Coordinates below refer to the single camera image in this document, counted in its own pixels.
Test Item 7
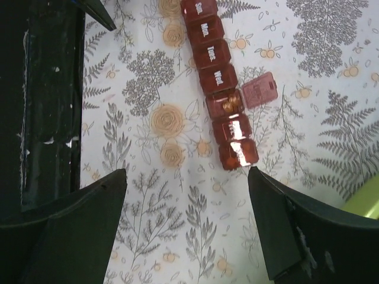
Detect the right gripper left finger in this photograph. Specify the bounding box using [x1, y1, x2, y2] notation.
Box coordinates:
[1, 169, 127, 283]

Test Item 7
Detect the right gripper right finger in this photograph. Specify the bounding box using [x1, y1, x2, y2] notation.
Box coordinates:
[248, 167, 378, 283]

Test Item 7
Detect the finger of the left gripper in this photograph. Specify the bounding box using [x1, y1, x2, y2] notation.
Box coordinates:
[73, 0, 117, 31]

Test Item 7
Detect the red weekly pill organizer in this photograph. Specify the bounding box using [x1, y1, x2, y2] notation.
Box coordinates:
[181, 1, 278, 171]

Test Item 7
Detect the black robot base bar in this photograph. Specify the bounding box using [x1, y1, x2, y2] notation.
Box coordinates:
[1, 1, 85, 218]

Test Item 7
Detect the green plastic basket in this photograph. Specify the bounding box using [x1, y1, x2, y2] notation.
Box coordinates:
[341, 175, 379, 220]

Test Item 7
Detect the floral tablecloth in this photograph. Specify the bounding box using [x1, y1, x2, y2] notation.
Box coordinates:
[81, 1, 378, 283]

